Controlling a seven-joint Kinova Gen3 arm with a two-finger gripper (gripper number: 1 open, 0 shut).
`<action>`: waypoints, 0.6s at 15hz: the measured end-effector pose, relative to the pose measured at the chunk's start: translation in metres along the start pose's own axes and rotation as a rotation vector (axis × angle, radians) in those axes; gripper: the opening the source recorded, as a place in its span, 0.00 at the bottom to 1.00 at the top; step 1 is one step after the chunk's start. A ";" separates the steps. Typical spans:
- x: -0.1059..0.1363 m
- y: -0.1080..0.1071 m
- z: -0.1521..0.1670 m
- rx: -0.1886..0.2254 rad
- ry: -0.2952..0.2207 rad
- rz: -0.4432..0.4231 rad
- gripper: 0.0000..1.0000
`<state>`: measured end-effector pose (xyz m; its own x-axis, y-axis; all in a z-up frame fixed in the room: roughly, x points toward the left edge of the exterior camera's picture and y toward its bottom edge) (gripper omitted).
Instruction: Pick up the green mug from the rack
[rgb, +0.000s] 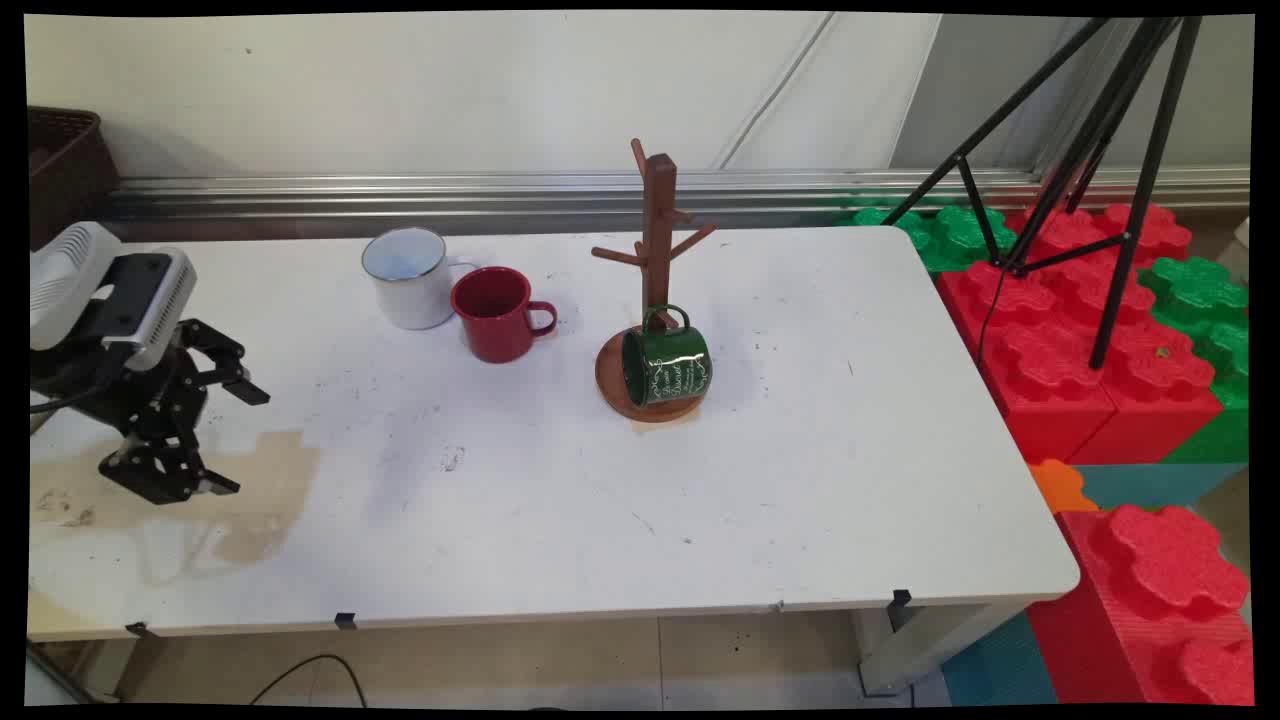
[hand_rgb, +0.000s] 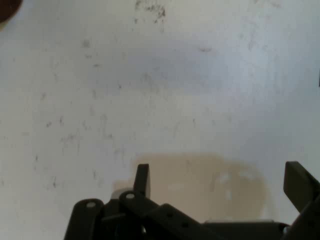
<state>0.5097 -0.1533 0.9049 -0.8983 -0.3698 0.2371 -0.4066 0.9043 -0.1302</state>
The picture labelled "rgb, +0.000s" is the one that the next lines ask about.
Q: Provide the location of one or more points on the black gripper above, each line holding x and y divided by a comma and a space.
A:
150, 400

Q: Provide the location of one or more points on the green enamel mug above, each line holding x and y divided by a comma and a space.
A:
675, 370

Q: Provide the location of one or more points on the black table edge clip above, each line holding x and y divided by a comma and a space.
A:
901, 598
346, 621
138, 630

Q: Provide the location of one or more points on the white enamel mug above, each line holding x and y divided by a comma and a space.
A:
410, 295

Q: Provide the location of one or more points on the brown wicker basket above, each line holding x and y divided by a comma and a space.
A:
65, 170

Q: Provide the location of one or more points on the red enamel mug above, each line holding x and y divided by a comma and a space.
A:
495, 320

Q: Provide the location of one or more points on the brown wooden mug tree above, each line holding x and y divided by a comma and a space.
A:
658, 220

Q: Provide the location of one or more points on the white table leg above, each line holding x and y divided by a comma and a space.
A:
930, 640

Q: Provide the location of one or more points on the green foam block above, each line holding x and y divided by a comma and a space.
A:
960, 235
1205, 300

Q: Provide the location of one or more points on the teal foam block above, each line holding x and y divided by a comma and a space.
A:
1000, 665

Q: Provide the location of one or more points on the orange foam piece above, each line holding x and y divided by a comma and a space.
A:
1058, 485

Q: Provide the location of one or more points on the large red foam block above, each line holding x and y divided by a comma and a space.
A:
1060, 340

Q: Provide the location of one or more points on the black tripod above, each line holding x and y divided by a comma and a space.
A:
1125, 160

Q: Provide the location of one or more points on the aluminium wall rail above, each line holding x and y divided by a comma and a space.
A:
500, 195

